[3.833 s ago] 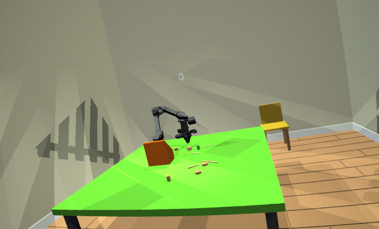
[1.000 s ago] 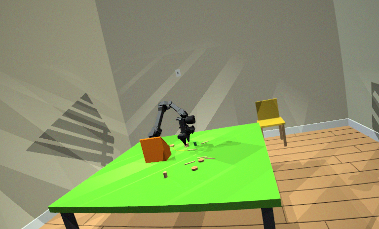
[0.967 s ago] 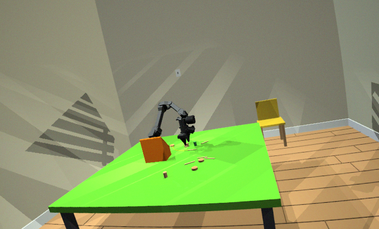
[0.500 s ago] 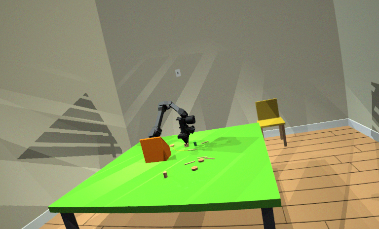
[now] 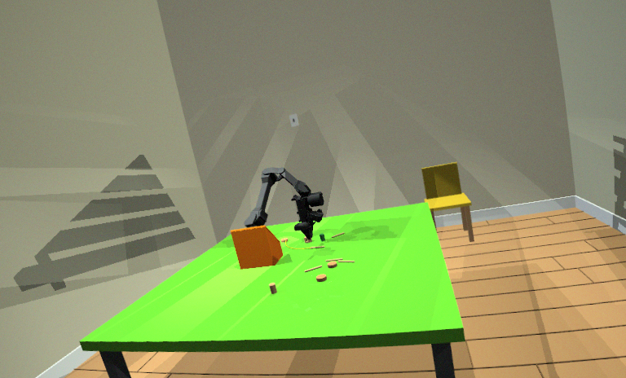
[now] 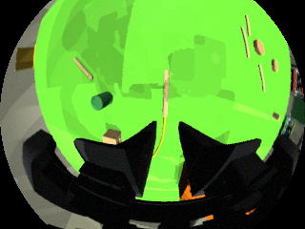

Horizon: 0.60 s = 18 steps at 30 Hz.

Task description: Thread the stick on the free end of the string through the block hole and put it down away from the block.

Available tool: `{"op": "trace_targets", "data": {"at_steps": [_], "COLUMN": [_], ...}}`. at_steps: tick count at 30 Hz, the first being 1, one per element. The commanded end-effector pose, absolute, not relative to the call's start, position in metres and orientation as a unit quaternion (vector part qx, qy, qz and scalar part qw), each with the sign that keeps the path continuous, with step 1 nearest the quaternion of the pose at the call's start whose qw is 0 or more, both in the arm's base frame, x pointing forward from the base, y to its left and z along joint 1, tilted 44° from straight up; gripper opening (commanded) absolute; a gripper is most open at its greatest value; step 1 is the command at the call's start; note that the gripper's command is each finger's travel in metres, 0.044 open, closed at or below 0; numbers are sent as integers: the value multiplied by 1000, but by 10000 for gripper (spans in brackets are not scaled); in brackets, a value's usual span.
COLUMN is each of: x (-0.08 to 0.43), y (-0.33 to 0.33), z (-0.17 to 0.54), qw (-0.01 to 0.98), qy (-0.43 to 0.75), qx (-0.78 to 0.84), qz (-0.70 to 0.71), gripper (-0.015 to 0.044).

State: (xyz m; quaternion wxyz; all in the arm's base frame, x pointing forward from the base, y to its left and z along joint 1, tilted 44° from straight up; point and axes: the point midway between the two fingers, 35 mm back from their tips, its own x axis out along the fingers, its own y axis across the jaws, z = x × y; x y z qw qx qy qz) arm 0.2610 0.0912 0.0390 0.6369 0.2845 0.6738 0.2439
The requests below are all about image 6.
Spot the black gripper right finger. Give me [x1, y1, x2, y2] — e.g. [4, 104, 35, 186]
[178, 121, 262, 198]

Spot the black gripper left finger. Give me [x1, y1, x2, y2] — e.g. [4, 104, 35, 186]
[73, 121, 157, 198]

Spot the dark green cylinder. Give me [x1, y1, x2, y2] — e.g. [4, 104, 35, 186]
[91, 92, 114, 111]

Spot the tan wooden disc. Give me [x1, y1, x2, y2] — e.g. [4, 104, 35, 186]
[253, 39, 264, 56]
[271, 58, 278, 72]

